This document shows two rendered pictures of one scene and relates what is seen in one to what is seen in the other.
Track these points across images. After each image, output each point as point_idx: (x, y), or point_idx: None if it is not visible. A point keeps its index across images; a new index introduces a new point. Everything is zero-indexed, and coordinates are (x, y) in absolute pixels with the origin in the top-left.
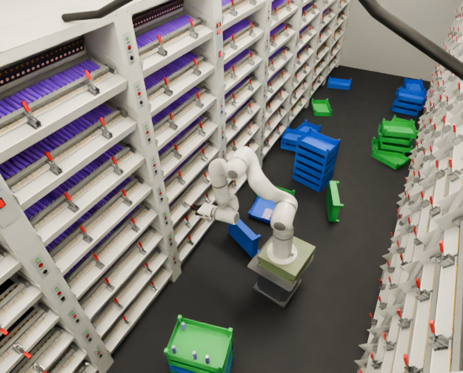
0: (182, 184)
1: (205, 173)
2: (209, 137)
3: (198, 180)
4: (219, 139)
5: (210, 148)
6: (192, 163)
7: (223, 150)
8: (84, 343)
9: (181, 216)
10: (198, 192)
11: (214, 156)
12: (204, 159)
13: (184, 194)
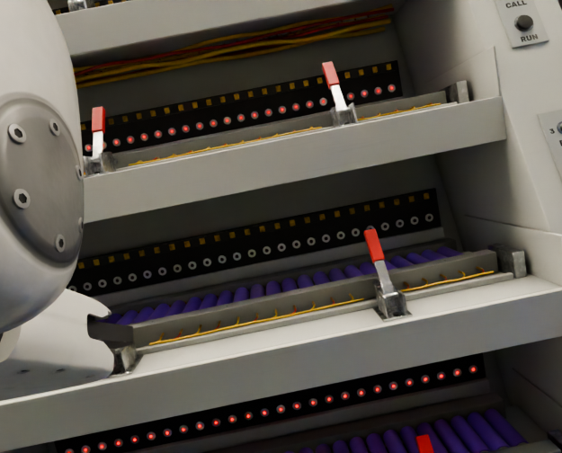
0: (87, 175)
1: (376, 238)
2: (450, 70)
3: (352, 304)
4: (486, 27)
5: (441, 105)
6: (257, 138)
7: None
8: None
9: (26, 409)
10: (281, 339)
11: (454, 135)
12: (334, 119)
13: (183, 316)
